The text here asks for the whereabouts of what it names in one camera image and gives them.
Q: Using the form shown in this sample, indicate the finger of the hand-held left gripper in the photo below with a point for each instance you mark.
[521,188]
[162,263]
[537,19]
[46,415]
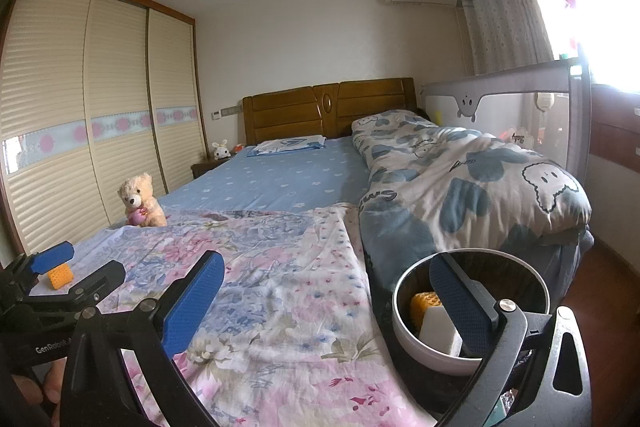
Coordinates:
[50,257]
[100,279]

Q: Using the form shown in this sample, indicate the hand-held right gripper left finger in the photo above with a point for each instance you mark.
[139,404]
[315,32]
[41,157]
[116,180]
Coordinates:
[195,302]

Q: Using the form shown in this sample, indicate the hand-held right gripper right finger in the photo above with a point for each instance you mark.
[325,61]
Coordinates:
[460,302]

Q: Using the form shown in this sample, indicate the orange knitted sponge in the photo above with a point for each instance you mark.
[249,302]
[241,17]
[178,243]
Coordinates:
[61,278]

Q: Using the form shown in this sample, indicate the orange foam fruit net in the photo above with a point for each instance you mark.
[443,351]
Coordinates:
[424,307]

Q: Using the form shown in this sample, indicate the white foam fruit net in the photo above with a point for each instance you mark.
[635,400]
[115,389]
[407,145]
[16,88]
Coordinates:
[440,334]

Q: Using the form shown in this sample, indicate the person's left hand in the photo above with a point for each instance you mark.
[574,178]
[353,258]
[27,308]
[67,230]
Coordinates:
[50,387]

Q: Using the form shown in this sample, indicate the beige teddy bear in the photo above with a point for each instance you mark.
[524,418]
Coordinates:
[137,202]

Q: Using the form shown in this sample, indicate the pink floral bed sheet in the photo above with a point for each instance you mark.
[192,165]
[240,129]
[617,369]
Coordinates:
[290,307]

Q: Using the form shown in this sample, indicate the white quilt with blue patches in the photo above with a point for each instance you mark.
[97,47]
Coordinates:
[475,187]

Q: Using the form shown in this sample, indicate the dark wooden nightstand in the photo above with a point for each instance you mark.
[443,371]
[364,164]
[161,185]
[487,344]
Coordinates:
[210,167]

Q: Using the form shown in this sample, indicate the bed with blue sheet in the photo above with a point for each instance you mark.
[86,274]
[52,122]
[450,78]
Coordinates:
[280,182]

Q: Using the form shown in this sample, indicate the white rabbit plush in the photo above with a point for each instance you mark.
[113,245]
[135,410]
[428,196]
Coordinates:
[220,150]

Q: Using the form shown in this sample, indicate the cream sliding door wardrobe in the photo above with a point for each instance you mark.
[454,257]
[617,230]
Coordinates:
[75,82]

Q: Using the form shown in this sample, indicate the blue white pillow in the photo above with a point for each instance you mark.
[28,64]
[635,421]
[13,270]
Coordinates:
[285,146]

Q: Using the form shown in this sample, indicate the wooden headboard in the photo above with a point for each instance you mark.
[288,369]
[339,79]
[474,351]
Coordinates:
[285,112]

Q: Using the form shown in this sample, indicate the grey patterned curtain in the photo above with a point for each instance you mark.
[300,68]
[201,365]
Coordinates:
[500,17]

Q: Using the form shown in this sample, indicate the wall switch panel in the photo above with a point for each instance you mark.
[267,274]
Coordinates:
[227,112]

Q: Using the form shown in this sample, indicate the grey bed guard rail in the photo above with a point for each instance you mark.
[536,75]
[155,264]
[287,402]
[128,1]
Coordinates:
[500,89]

